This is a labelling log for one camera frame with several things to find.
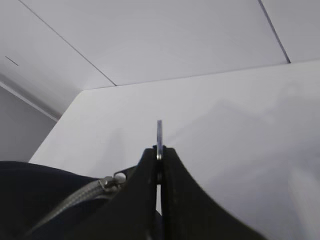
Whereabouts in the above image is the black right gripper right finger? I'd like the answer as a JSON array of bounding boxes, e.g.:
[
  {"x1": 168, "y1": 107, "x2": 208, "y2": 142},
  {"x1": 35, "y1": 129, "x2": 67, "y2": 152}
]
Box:
[{"x1": 161, "y1": 147, "x2": 265, "y2": 240}]

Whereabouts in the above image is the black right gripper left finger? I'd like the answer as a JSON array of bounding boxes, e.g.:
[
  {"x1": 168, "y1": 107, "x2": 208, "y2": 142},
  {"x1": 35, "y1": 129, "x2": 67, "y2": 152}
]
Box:
[{"x1": 63, "y1": 148, "x2": 159, "y2": 240}]

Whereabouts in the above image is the navy blue lunch bag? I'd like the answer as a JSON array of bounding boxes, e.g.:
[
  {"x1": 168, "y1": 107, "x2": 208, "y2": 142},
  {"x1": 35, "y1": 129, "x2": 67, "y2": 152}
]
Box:
[{"x1": 0, "y1": 119, "x2": 165, "y2": 240}]

